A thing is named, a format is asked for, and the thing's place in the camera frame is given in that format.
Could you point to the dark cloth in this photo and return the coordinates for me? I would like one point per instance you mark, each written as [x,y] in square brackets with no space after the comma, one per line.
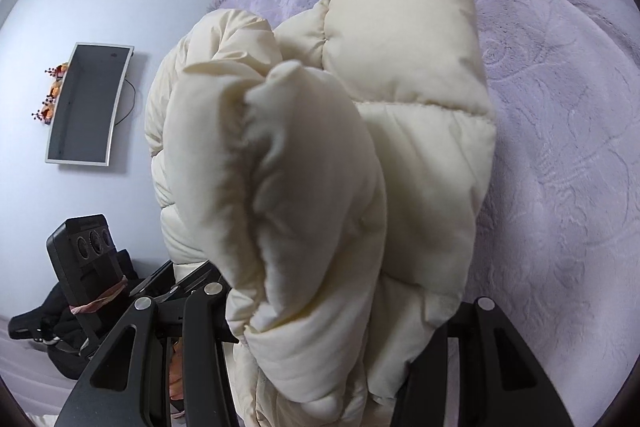
[45,322]

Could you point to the pink rubber band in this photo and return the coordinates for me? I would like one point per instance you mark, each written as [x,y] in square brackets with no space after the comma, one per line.
[95,302]

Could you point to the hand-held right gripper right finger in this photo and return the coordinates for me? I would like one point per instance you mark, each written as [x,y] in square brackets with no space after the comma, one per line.
[480,357]

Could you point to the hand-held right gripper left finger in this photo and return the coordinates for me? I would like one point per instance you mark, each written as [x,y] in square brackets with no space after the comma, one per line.
[205,357]

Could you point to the wall-mounted flat screen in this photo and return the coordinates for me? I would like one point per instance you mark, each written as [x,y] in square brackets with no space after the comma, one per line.
[85,107]

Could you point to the orange decorative flowers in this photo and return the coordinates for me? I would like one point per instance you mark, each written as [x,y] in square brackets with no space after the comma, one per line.
[52,94]

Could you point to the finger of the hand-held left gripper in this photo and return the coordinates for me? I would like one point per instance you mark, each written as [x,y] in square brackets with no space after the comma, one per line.
[155,277]
[192,279]

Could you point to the person's left hand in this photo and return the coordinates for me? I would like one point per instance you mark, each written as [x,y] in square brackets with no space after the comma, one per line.
[176,377]

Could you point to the purple fleece blanket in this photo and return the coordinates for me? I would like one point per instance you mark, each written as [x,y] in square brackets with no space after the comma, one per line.
[565,157]

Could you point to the cream puffer jacket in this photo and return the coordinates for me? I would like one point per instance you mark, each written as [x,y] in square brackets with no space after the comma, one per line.
[320,187]

